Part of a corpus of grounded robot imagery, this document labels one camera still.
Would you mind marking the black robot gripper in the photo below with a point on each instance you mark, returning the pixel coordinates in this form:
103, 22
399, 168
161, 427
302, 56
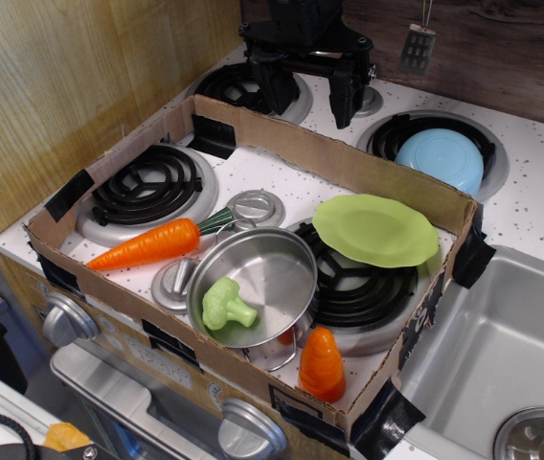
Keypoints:
308, 37

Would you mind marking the green toy broccoli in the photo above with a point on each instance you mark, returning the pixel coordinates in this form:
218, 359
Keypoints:
222, 304

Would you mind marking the stainless steel pan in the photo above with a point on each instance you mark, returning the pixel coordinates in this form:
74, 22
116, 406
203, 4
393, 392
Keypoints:
277, 276

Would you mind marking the silver stovetop knob back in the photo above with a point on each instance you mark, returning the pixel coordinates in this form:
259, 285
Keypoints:
372, 102

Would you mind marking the silver stovetop knob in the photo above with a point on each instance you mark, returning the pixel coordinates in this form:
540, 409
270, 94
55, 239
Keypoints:
256, 208
170, 284
372, 102

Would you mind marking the back right stove burner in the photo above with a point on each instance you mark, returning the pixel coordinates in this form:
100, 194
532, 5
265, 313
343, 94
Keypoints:
384, 138

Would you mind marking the hanging metal spatula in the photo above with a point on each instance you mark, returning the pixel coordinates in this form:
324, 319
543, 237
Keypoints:
419, 44

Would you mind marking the brown cardboard fence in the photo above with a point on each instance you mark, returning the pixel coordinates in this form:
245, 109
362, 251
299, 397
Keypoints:
205, 373

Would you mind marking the silver stovetop knob centre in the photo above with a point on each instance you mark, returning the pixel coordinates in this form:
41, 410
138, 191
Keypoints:
256, 208

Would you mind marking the blue plastic bowl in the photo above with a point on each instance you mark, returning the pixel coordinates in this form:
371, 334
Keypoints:
446, 155

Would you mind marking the green plastic plate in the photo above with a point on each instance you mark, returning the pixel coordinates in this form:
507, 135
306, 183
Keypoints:
376, 231

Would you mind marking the front left stove burner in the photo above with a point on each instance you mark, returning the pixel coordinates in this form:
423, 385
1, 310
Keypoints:
163, 183

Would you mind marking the orange toy carrot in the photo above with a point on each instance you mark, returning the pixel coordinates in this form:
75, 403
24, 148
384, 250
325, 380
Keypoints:
169, 240

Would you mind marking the front right stove burner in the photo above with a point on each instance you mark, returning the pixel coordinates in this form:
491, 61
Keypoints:
364, 306

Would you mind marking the silver stovetop knob front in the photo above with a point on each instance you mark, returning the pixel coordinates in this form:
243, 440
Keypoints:
170, 284

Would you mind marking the orange toy carrot stub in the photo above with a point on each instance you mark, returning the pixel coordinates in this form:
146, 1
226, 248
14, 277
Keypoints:
321, 372

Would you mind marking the metal sink basin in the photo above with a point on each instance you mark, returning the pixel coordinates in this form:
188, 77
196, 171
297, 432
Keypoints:
482, 360

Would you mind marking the left oven knob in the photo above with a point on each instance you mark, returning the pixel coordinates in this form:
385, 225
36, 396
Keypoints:
67, 321

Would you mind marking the oven knob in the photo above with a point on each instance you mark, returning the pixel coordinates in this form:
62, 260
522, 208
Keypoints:
247, 433
67, 321

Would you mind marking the right oven knob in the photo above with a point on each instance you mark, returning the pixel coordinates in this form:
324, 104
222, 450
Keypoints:
247, 433

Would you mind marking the sink drain strainer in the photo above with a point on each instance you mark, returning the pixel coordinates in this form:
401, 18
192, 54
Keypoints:
520, 436

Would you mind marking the yellow sponge piece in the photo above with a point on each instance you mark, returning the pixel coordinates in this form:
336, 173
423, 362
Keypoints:
64, 436

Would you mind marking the silver oven door handle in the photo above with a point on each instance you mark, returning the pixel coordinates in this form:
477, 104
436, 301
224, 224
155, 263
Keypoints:
141, 418

